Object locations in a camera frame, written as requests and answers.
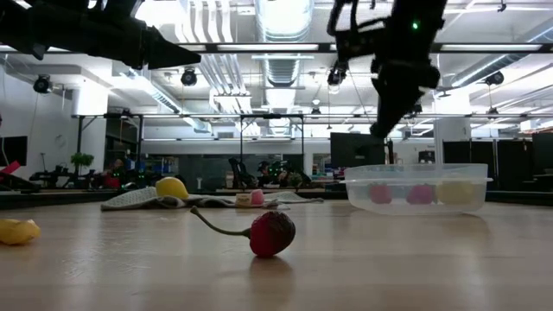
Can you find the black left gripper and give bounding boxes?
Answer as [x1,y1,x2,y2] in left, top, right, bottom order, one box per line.
[100,0,203,71]

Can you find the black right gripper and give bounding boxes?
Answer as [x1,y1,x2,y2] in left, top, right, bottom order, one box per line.
[369,57,442,139]

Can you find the small dark red fruit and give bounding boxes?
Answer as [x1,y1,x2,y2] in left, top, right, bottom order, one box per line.
[369,183,393,206]

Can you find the red strawberry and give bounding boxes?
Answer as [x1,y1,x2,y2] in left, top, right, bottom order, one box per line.
[406,184,435,206]

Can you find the yellow lemon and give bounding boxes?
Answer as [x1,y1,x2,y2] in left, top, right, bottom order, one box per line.
[155,175,190,201]
[435,179,479,207]

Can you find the red cherry with stem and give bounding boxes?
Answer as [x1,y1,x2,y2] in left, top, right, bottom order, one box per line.
[189,205,297,259]

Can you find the small yellow banana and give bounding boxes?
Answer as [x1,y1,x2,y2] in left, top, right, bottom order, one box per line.
[0,218,42,246]

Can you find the clear plastic tupperware container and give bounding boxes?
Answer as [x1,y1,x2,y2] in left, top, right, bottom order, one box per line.
[340,162,493,216]

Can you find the black monitor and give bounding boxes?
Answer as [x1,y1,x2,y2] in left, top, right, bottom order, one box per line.
[329,131,386,170]

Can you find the white column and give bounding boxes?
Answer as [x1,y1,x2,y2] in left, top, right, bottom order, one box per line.
[433,92,472,168]

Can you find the black partition panels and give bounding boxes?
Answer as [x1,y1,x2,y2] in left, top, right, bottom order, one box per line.
[442,132,553,191]

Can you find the person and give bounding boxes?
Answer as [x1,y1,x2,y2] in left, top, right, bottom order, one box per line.
[257,160,273,185]
[103,158,126,189]

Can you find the green potted plant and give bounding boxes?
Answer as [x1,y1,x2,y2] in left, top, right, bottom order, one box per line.
[70,151,95,176]

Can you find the grey knitted cloth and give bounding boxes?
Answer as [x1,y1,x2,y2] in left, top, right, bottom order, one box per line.
[100,185,325,212]

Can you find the red object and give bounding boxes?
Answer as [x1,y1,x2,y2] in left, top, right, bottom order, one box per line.
[0,160,22,176]

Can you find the silver air duct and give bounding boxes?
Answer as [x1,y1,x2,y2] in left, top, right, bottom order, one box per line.
[254,0,315,135]

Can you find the black background gantry frame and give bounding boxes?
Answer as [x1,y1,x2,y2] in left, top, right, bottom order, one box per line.
[238,112,306,176]

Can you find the dark wall screen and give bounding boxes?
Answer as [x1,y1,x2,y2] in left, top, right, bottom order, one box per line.
[0,135,29,168]

